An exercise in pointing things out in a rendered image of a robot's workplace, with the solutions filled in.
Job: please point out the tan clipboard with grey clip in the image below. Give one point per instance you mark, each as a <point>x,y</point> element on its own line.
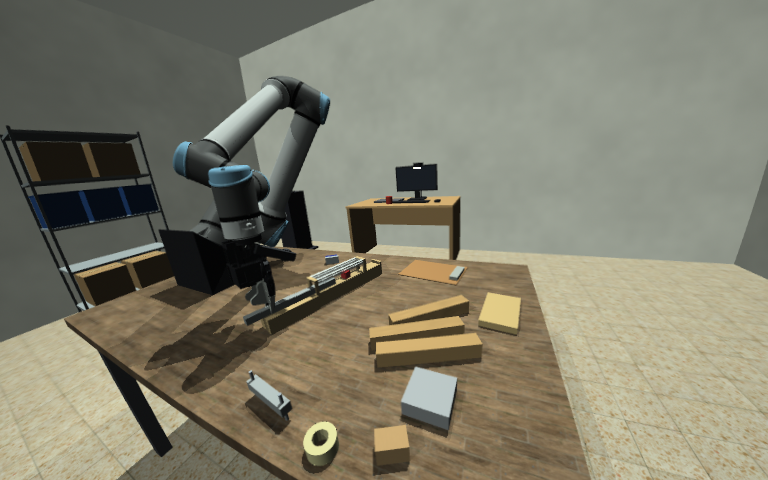
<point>444,273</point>

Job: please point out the tan flat wooden block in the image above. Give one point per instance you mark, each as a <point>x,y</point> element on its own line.
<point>500,312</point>

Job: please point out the pale yellow tape roll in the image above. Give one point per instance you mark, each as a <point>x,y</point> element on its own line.
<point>321,455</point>

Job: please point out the small tan block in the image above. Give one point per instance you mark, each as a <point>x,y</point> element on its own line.
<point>391,445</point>

